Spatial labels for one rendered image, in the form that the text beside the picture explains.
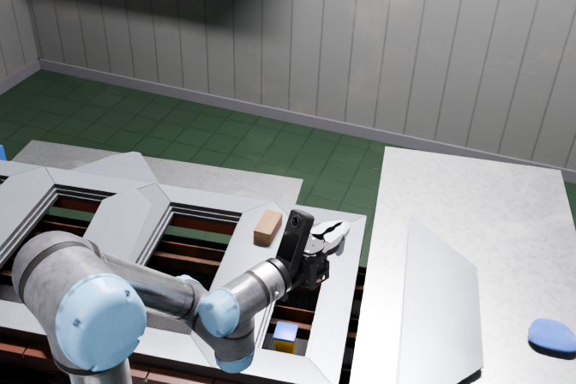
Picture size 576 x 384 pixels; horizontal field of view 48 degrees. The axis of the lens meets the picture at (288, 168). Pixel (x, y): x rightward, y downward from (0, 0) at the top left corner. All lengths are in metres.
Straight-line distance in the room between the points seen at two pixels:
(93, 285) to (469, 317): 1.08
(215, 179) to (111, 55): 2.47
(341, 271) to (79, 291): 1.29
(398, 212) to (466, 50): 2.08
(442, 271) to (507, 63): 2.33
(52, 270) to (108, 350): 0.13
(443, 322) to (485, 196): 0.61
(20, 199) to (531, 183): 1.76
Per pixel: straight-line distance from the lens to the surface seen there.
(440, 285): 1.79
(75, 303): 0.89
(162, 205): 2.33
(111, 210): 2.34
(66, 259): 0.94
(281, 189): 2.59
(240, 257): 2.10
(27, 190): 2.51
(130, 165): 2.69
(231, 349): 1.22
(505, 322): 1.78
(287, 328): 1.87
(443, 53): 4.01
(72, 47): 5.14
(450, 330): 1.69
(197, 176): 2.66
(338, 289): 2.02
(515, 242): 2.03
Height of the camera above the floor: 2.30
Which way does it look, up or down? 35 degrees down
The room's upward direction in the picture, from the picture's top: 2 degrees clockwise
